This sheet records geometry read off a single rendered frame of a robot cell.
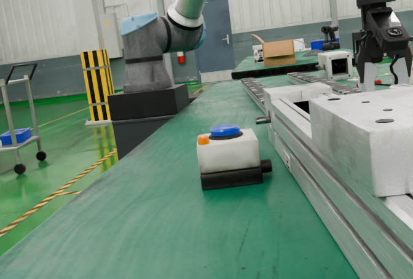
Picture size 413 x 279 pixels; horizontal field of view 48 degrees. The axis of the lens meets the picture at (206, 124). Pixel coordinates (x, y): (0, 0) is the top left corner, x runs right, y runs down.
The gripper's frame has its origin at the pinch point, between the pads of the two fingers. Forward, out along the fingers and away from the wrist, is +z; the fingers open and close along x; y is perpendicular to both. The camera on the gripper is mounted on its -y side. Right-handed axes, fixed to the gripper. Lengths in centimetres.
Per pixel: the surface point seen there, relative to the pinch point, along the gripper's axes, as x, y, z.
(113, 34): 269, 1108, -77
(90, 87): 219, 608, 23
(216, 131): 33.4, -29.1, -3.8
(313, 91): 17.2, -15.7, -5.6
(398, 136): 23, -64, -9
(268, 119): 24.5, -12.3, -1.5
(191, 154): 38.4, -10.2, 3.3
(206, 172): 35.3, -31.6, 1.0
